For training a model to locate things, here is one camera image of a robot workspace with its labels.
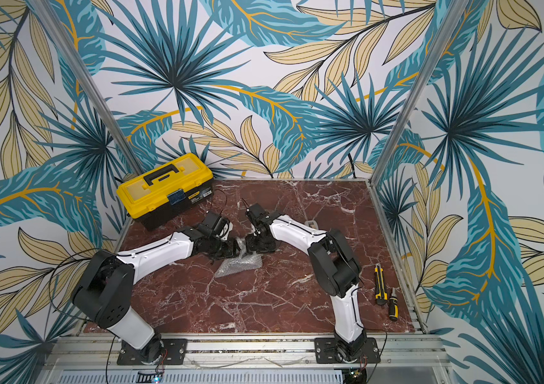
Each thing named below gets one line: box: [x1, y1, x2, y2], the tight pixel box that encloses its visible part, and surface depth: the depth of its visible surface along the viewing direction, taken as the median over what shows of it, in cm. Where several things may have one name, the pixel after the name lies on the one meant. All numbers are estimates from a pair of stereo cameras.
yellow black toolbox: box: [116, 152, 214, 232], surface depth 97 cm
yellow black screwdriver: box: [388, 287, 400, 323], surface depth 83 cm
